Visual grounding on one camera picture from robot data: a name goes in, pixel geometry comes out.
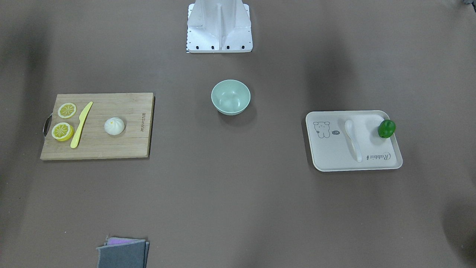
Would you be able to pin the thick lemon half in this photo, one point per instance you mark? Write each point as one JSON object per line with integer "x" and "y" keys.
{"x": 62, "y": 131}

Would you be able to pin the green lime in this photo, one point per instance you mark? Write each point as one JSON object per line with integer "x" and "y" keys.
{"x": 386, "y": 129}

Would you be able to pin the grey folded cloth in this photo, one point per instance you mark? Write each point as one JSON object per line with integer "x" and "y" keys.
{"x": 118, "y": 252}

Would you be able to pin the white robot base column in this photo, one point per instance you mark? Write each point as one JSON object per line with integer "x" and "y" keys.
{"x": 219, "y": 26}

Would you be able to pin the beige rabbit tray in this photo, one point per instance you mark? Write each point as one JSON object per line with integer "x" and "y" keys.
{"x": 349, "y": 141}

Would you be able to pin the yellow plastic knife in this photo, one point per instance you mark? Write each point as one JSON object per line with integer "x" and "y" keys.
{"x": 82, "y": 118}

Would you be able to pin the bamboo cutting board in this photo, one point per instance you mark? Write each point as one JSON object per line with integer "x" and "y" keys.
{"x": 135, "y": 109}

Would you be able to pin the thin lemon slice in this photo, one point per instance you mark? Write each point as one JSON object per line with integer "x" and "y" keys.
{"x": 67, "y": 110}

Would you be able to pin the white steamed bun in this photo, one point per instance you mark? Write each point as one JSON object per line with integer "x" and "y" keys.
{"x": 114, "y": 126}

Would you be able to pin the white ceramic spoon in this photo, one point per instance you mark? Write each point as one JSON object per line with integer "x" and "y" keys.
{"x": 351, "y": 133}

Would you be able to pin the mint green bowl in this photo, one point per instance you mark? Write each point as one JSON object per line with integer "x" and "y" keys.
{"x": 230, "y": 97}

